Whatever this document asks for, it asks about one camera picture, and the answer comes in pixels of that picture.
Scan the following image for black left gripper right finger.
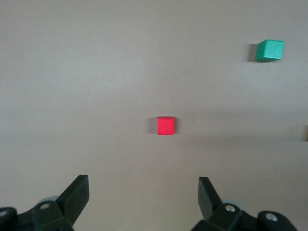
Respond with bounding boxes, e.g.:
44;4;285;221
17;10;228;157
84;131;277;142
191;177;297;231

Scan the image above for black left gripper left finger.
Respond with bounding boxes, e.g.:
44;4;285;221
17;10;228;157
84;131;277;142
0;175;90;231

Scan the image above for red wooden block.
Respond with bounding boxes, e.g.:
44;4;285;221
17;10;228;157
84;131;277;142
156;116;175;136

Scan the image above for brown table mat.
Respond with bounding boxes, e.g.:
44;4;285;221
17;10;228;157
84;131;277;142
0;0;308;231

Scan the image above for green wooden block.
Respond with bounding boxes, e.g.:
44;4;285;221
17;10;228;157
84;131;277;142
254;39;285;62

